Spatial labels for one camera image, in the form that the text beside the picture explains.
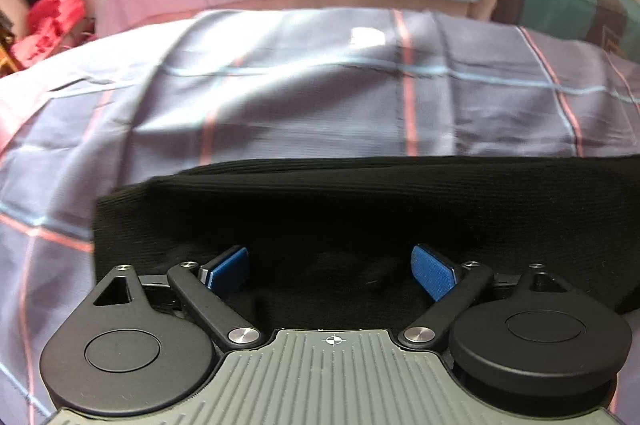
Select purple plaid bed sheet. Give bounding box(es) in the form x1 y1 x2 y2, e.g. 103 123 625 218
0 7 640 425

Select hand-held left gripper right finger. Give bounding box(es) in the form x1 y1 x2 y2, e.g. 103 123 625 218
399 244 582 349

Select black knit pants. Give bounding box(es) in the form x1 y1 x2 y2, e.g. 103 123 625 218
94 158 640 342

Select red cloth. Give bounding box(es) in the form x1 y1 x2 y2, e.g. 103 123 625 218
14 0 97 67

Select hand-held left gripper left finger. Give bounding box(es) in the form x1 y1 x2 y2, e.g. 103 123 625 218
92 246 262 348

